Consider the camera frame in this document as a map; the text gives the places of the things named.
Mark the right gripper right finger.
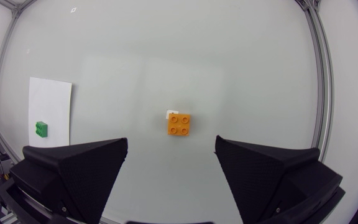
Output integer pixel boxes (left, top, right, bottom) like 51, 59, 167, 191
214, 134, 344, 224

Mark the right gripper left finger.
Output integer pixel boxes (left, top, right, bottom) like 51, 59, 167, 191
9, 137, 129, 224

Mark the green toy brick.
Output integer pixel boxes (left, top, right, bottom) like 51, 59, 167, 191
35, 121, 48, 138

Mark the orange toy brick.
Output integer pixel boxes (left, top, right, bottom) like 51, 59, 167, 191
167, 113, 191, 137

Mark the white paper sheet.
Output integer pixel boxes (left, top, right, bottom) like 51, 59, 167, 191
27, 77, 73, 148

